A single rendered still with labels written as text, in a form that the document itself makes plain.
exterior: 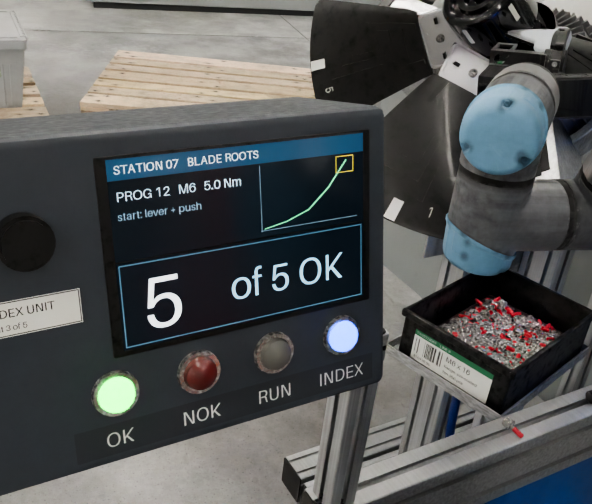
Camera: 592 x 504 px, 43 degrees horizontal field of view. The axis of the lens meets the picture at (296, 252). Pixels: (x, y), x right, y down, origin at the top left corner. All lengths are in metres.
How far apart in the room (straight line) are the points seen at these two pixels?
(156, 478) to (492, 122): 1.42
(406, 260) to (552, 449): 1.79
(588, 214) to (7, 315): 0.58
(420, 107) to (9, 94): 2.84
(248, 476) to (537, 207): 1.31
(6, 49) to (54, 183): 3.28
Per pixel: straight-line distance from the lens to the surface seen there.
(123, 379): 0.43
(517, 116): 0.69
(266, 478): 1.93
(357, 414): 0.66
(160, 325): 0.43
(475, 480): 0.84
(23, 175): 0.39
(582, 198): 0.80
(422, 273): 2.58
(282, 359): 0.46
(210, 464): 1.95
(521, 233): 0.77
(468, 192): 0.75
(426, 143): 1.11
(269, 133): 0.43
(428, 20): 1.26
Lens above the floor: 1.40
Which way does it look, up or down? 29 degrees down
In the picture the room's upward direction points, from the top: 7 degrees clockwise
